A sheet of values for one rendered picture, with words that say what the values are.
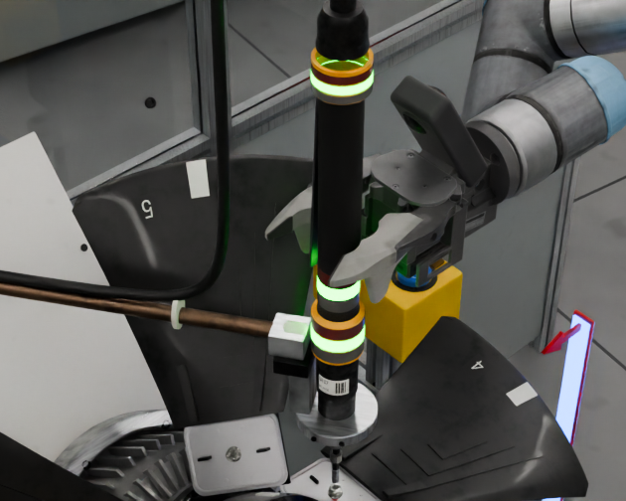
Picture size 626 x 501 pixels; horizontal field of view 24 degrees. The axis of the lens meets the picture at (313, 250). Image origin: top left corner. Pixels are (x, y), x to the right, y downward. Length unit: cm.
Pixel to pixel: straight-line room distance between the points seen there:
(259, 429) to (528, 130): 35
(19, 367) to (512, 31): 57
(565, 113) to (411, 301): 51
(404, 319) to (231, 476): 46
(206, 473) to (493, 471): 28
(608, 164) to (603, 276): 43
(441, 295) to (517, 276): 121
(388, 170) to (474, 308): 171
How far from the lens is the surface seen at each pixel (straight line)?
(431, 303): 170
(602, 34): 133
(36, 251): 145
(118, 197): 128
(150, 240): 127
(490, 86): 134
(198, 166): 127
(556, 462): 144
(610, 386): 312
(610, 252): 344
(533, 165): 120
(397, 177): 114
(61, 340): 145
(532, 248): 290
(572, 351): 154
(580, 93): 125
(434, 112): 108
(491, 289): 286
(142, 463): 137
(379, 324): 172
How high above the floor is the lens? 222
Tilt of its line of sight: 41 degrees down
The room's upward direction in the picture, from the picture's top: straight up
